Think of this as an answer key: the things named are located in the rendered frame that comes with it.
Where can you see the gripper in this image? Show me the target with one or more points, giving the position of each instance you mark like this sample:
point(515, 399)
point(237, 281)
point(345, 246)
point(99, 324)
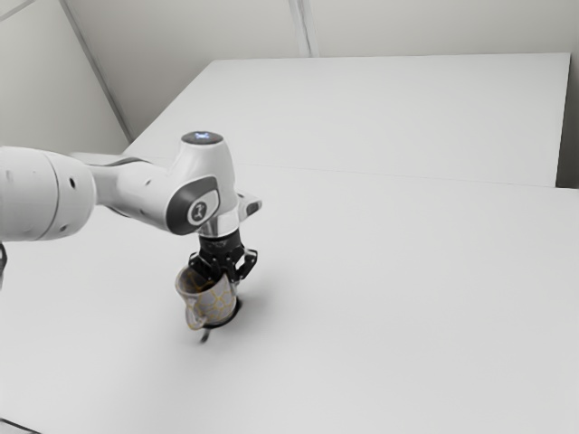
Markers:
point(220, 248)

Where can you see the grey mug with yellow lines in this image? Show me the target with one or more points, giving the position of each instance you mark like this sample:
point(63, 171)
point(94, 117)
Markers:
point(209, 300)

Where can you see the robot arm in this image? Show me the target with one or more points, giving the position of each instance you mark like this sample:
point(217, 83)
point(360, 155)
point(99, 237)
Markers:
point(135, 190)

